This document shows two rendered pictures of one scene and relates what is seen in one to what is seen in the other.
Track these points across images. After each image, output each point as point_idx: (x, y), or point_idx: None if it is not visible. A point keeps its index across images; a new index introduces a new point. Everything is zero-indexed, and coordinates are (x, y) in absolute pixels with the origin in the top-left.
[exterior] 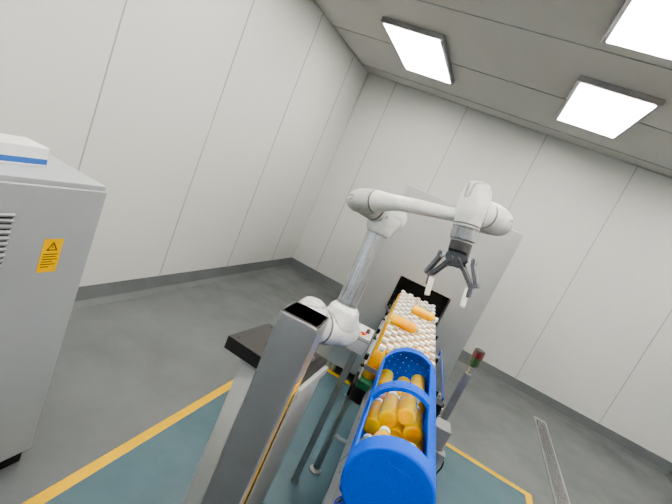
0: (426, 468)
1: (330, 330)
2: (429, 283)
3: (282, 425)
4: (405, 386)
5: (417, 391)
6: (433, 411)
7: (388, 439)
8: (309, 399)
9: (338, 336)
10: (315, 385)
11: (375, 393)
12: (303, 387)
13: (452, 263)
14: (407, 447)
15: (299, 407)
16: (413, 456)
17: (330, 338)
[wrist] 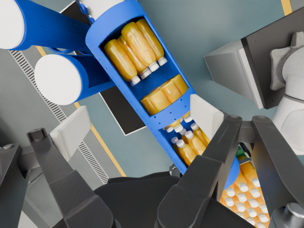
0: (88, 34)
1: (294, 97)
2: (203, 106)
3: (229, 53)
4: (173, 108)
5: (163, 116)
6: (146, 121)
7: (118, 16)
8: (244, 94)
9: (282, 109)
10: (250, 96)
11: (189, 88)
12: (242, 57)
13: (148, 188)
14: (103, 25)
15: (238, 76)
16: (95, 23)
17: (284, 99)
